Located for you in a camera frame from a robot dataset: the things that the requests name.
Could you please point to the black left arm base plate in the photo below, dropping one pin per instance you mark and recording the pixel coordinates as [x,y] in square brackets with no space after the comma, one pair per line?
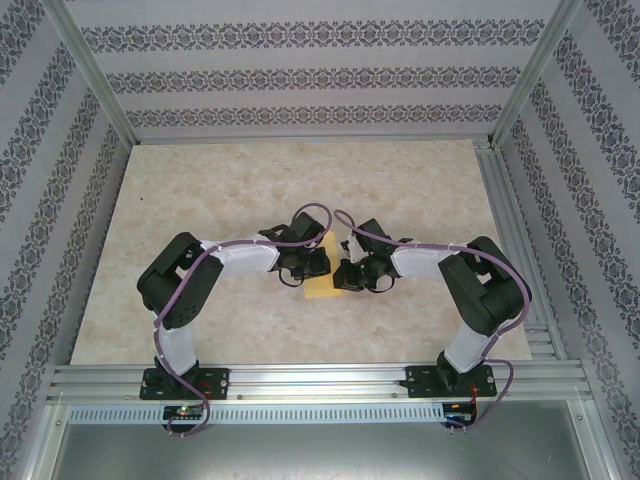
[215,384]

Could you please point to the aluminium side rail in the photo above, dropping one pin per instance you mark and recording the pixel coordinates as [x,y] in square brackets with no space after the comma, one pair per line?
[505,210]

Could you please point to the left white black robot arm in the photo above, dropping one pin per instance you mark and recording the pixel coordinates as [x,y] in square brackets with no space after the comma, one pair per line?
[170,285]

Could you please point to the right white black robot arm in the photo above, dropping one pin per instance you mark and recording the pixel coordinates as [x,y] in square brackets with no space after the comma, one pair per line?
[485,295]

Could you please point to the yellow square paper sheet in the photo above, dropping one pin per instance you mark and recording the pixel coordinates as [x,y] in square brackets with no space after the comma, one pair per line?
[322,291]

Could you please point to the aluminium frame post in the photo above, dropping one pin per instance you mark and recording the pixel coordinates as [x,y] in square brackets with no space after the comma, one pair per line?
[535,65]
[87,65]

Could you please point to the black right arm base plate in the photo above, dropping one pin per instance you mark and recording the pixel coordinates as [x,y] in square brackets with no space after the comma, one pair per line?
[422,382]

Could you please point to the small dark circuit board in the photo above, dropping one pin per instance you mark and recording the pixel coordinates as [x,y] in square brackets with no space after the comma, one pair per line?
[457,410]

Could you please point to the aluminium mounting rail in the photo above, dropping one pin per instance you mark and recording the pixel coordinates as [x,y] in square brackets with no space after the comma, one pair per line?
[320,380]

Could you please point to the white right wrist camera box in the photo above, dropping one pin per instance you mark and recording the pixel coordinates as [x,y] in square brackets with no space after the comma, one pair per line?
[353,250]

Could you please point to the circuit board with green light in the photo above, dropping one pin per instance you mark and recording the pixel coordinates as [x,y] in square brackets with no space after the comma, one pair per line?
[184,412]

